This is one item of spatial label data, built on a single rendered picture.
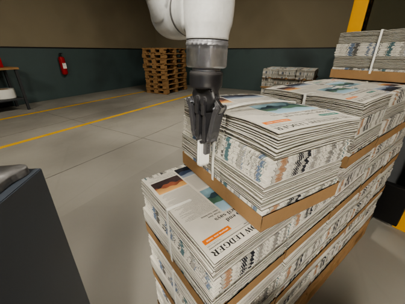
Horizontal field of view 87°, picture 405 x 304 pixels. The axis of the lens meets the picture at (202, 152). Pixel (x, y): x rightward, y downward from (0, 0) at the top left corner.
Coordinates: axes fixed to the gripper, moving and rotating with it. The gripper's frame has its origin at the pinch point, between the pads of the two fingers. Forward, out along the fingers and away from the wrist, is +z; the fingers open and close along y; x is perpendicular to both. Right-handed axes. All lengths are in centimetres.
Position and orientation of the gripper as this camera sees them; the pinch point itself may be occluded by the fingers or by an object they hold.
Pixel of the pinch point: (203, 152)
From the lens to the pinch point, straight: 56.3
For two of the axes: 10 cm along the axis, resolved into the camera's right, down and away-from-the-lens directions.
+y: -6.0, -3.4, 7.2
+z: -0.3, 9.1, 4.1
